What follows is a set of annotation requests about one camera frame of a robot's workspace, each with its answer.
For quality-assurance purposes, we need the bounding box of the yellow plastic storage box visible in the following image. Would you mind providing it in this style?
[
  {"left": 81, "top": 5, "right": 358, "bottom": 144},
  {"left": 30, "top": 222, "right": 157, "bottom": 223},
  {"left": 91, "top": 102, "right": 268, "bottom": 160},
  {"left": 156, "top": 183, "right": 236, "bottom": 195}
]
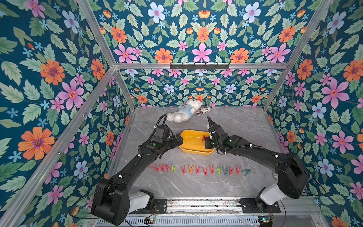
[{"left": 179, "top": 130, "right": 215, "bottom": 156}]

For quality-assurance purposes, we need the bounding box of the grey teal clothespin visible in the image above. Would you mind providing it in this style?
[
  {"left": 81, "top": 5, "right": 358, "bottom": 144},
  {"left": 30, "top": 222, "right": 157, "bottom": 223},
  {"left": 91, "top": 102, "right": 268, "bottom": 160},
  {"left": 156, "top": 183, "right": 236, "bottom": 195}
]
[
  {"left": 222, "top": 166, "right": 229, "bottom": 176},
  {"left": 241, "top": 169, "right": 251, "bottom": 176}
]

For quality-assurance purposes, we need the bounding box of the orange clothespin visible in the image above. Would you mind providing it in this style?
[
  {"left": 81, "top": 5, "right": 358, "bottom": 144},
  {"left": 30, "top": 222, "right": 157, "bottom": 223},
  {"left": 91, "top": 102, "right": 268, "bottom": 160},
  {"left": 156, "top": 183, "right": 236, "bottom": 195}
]
[{"left": 188, "top": 164, "right": 194, "bottom": 174}]

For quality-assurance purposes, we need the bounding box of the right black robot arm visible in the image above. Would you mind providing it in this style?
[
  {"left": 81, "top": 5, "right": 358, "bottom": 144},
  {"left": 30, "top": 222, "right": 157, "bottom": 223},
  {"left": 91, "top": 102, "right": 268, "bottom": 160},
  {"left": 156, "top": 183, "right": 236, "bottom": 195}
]
[{"left": 205, "top": 116, "right": 309, "bottom": 210}]

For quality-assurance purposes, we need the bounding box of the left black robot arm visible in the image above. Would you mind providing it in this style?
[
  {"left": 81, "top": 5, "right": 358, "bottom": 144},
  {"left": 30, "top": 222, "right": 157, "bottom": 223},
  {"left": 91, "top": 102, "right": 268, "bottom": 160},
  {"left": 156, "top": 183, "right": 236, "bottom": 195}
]
[{"left": 91, "top": 114, "right": 183, "bottom": 226}]

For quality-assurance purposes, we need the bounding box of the small printed pouch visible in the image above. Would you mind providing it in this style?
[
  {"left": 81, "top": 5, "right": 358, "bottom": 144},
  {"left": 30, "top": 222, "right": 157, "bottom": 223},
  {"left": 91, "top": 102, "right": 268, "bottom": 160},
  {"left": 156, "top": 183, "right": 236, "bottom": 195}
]
[{"left": 195, "top": 106, "right": 212, "bottom": 116}]

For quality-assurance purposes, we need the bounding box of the white teddy bear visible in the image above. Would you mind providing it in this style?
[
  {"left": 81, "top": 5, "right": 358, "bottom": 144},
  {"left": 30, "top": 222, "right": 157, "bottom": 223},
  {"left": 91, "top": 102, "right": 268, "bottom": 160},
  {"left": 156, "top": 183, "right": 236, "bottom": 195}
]
[{"left": 166, "top": 99, "right": 203, "bottom": 123}]

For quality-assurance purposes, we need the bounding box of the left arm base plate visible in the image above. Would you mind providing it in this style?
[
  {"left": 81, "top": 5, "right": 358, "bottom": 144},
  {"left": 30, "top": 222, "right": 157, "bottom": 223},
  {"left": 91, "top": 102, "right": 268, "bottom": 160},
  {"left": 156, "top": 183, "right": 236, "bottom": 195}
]
[{"left": 130, "top": 198, "right": 168, "bottom": 215}]

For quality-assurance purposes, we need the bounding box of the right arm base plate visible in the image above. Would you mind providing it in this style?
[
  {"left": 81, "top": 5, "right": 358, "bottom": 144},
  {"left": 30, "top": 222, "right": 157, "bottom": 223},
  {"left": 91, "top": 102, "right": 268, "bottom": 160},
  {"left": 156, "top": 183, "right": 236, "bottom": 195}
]
[{"left": 238, "top": 198, "right": 281, "bottom": 214}]

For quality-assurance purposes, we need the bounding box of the black hook rail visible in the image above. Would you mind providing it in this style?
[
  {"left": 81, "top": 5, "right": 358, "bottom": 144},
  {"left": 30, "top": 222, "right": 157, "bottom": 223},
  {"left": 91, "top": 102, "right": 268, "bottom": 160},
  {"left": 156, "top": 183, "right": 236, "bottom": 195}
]
[{"left": 169, "top": 63, "right": 230, "bottom": 71}]

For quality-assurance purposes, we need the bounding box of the aluminium front rail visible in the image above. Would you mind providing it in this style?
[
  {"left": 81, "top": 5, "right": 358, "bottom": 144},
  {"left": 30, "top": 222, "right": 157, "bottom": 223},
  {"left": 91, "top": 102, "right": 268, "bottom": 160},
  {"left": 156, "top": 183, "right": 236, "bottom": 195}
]
[{"left": 87, "top": 197, "right": 321, "bottom": 216}]

